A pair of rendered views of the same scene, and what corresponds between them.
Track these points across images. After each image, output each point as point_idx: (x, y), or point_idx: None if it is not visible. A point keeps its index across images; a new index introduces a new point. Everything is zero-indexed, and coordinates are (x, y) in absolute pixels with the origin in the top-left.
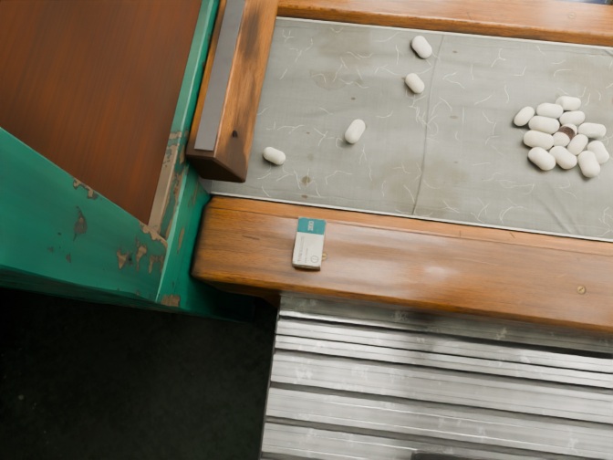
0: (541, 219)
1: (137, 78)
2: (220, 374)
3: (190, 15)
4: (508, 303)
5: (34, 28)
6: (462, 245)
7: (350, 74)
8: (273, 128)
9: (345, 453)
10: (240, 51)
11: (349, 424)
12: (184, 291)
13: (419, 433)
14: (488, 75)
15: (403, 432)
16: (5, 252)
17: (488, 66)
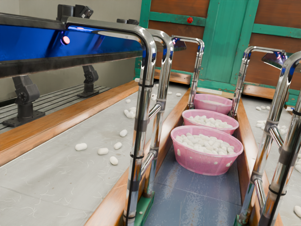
0: (135, 94)
1: (159, 55)
2: None
3: (174, 67)
4: (121, 85)
5: None
6: (133, 86)
7: (173, 92)
8: None
9: (102, 89)
10: (170, 72)
11: (106, 90)
12: (135, 78)
13: (101, 93)
14: (171, 98)
15: (102, 92)
16: None
17: (173, 98)
